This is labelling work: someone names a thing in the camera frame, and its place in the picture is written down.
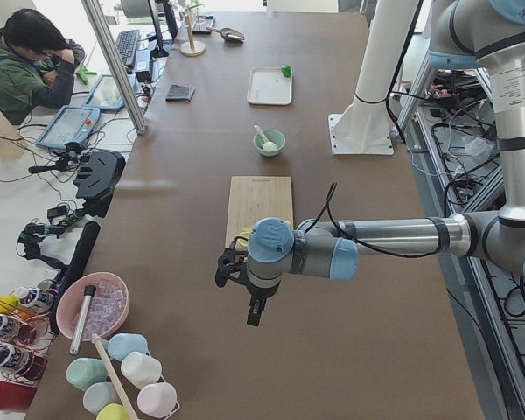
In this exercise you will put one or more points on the green lime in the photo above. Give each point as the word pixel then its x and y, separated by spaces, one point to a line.
pixel 286 71

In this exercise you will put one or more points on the white ceramic spoon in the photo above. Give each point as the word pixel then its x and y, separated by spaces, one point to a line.
pixel 261 133

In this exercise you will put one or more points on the grey purple folded cloth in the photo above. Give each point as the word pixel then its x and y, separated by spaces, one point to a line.
pixel 180 93

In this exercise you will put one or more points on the cream rabbit serving tray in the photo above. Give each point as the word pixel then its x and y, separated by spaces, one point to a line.
pixel 268 86

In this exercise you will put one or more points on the black keyboard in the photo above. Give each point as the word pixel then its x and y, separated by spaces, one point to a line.
pixel 126 44

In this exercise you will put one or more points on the black headset device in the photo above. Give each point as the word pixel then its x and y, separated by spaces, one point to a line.
pixel 96 180

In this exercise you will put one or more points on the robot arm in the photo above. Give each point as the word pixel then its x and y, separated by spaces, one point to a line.
pixel 463 34

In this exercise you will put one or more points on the metal scoop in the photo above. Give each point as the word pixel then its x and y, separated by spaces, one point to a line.
pixel 228 34

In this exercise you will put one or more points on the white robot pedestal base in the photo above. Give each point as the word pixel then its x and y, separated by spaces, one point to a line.
pixel 364 128

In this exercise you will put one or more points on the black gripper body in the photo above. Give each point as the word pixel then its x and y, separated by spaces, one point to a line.
pixel 259 291

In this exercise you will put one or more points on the white cup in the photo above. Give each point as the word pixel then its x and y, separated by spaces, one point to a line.
pixel 141 369

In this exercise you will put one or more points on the light blue cup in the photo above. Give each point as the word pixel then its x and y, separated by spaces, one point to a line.
pixel 122 344

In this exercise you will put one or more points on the pale blue cup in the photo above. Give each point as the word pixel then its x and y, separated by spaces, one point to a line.
pixel 98 396

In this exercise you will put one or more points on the blue teach pendant far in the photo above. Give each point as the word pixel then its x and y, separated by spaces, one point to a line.
pixel 105 95

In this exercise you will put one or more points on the pink cup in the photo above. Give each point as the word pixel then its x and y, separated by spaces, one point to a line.
pixel 158 399

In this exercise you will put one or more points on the person in green jacket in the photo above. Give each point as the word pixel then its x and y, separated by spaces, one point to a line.
pixel 37 65

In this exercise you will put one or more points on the blue teach pendant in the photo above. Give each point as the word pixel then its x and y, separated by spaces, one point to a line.
pixel 105 95
pixel 71 124

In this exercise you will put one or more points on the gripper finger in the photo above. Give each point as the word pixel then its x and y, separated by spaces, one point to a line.
pixel 254 315

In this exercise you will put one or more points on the mint green bowl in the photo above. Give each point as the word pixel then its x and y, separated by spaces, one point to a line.
pixel 274 136

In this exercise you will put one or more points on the blue teach pendant near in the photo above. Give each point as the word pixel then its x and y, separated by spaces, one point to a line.
pixel 71 124

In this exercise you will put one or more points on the copper wire bottle rack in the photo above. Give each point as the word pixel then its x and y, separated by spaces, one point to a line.
pixel 25 338

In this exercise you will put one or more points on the black monitor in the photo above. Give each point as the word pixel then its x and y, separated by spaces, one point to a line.
pixel 163 47

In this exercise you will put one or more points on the wooden stick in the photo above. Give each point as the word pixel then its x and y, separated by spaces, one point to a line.
pixel 112 374

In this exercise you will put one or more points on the aluminium frame post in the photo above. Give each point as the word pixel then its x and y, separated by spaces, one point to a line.
pixel 105 40

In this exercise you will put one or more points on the mint green cup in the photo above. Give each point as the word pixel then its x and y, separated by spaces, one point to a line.
pixel 85 372

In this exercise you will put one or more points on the yellow cup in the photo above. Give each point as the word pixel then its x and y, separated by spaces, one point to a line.
pixel 113 411

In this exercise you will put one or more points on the wooden cup stand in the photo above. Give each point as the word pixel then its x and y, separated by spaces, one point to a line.
pixel 193 47

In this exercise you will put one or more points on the wooden cutting board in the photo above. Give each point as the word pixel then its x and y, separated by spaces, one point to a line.
pixel 252 198

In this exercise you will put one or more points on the pink bowl of ice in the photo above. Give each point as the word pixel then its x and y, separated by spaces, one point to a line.
pixel 109 308

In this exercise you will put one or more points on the metal tube in bowl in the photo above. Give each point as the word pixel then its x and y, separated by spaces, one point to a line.
pixel 88 296

